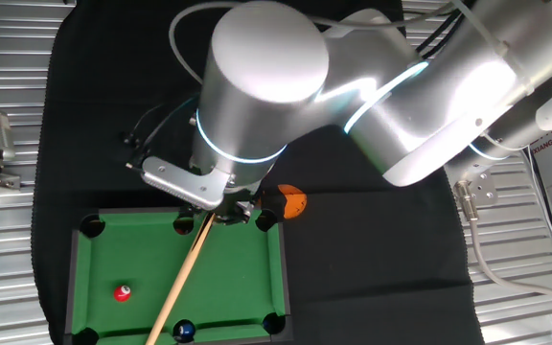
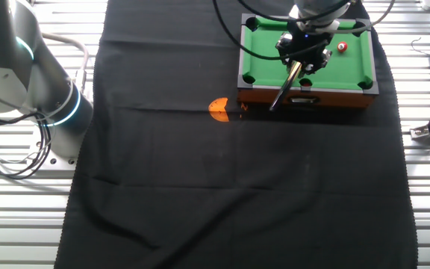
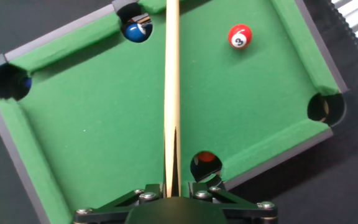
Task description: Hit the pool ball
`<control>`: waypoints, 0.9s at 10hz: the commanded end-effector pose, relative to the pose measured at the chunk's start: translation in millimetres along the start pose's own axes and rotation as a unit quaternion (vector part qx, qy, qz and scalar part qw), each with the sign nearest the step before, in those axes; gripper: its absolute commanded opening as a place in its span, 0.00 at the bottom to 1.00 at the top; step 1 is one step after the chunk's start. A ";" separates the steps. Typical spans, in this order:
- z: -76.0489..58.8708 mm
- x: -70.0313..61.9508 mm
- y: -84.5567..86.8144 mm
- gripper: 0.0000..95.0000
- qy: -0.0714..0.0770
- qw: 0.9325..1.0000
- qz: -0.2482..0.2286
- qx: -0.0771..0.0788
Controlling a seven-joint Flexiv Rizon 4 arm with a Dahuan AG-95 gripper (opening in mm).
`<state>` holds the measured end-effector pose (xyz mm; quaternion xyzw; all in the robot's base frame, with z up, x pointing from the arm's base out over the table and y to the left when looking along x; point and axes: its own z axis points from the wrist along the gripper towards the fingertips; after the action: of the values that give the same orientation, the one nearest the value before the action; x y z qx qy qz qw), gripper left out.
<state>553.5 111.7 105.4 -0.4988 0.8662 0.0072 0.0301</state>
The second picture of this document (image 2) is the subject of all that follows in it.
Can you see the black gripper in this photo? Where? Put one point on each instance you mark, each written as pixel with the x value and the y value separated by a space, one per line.
pixel 306 46

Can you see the red number three pool ball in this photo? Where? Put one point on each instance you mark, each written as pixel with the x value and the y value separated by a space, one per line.
pixel 342 47

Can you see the wooden pool cue black butt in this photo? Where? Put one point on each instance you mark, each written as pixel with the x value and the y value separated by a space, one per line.
pixel 284 89

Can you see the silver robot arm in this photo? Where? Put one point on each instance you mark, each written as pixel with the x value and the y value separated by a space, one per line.
pixel 13 74

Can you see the plain red pool ball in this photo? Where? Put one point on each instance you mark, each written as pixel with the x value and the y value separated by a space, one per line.
pixel 306 85

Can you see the mini green pool table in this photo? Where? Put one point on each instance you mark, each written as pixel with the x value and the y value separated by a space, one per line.
pixel 334 71

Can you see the black table cloth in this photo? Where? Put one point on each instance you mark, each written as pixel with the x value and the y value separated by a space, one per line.
pixel 218 179

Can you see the metal camera foot bracket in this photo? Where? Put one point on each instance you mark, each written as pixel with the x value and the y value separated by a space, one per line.
pixel 420 132

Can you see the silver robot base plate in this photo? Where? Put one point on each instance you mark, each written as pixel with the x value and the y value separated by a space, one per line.
pixel 60 162

